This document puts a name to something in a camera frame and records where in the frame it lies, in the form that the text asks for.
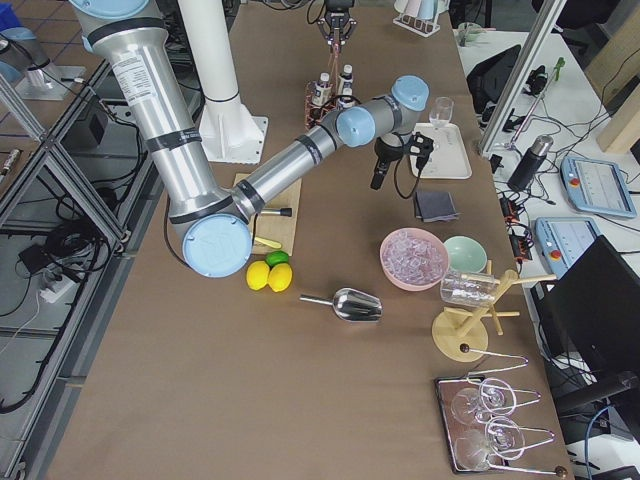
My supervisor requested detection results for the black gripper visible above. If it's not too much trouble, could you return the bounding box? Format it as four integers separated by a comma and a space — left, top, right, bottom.
370, 134, 413, 190
316, 0, 357, 43

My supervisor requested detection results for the copper wire bottle basket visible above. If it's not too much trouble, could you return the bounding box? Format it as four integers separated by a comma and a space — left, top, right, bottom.
304, 43, 359, 130

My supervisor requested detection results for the tea bottle white cap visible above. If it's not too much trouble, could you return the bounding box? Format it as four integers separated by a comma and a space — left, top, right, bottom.
310, 72, 331, 119

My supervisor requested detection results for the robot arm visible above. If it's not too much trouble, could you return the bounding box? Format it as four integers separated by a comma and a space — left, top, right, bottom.
73, 1, 429, 278

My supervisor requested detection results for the grey folded cloth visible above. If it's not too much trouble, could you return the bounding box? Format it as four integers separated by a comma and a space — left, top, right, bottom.
414, 190, 459, 223

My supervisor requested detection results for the white rabbit tray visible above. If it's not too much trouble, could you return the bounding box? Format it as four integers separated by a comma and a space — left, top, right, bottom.
414, 123, 472, 180

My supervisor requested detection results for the clear wine glass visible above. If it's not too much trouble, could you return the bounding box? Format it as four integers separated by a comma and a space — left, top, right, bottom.
429, 97, 454, 128

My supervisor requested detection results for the white cup rack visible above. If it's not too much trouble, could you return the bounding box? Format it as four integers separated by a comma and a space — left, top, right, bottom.
393, 0, 440, 38

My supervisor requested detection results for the pink bowl of ice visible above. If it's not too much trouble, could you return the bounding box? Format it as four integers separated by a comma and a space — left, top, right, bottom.
379, 228, 450, 292

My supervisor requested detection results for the steel muddler black tip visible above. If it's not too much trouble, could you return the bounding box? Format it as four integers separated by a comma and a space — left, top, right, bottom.
258, 207, 293, 218

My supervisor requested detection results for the bamboo cutting board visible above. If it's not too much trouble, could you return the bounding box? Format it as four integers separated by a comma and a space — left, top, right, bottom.
256, 179, 302, 256

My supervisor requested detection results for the green ceramic bowl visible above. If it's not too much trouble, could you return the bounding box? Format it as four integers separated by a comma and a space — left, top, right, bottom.
444, 236, 488, 273

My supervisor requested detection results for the yellow plastic knife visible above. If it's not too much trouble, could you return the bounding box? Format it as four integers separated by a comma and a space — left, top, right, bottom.
254, 237, 282, 250

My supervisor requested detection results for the green lime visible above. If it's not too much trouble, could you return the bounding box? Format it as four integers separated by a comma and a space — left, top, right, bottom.
265, 250, 289, 268

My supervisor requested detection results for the steel ice scoop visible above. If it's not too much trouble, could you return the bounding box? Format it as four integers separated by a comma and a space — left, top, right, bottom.
299, 288, 383, 323

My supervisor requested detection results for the black thermos bottle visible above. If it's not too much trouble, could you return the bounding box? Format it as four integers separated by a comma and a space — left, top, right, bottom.
507, 135, 554, 192

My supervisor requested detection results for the glass mug on stand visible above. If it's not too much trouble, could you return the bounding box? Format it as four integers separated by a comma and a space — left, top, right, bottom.
440, 270, 499, 307

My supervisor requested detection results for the lower yellow lemon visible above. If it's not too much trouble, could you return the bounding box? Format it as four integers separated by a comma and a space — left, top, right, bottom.
267, 263, 293, 293

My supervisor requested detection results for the yellow lemon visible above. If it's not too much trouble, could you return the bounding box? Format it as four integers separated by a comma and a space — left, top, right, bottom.
267, 263, 293, 293
245, 260, 271, 291

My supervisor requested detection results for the upper yellow lemon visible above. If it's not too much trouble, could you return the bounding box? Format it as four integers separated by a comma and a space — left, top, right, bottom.
245, 260, 271, 291

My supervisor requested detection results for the wooden cup tree stand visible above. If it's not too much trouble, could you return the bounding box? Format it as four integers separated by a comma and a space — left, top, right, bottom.
431, 270, 557, 362

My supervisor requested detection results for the blue teach pendant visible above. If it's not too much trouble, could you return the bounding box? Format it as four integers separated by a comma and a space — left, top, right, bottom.
535, 217, 601, 278
561, 156, 637, 219

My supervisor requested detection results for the black monitor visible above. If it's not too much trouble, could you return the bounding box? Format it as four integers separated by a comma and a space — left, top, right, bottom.
542, 235, 639, 376

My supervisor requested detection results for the hanging wine glass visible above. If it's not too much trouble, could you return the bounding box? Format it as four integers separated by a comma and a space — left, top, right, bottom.
454, 417, 524, 471
451, 378, 516, 425

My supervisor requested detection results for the glass rack tray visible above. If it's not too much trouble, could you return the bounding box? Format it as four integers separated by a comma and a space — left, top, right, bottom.
435, 376, 540, 475

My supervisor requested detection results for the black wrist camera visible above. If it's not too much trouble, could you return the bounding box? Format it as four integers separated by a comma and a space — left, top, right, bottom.
409, 132, 434, 161

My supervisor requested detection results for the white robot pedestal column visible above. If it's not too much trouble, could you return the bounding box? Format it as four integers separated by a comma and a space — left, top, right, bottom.
179, 0, 268, 165

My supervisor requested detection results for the aluminium frame post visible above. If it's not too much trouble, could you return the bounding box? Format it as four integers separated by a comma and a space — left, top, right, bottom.
478, 0, 566, 158

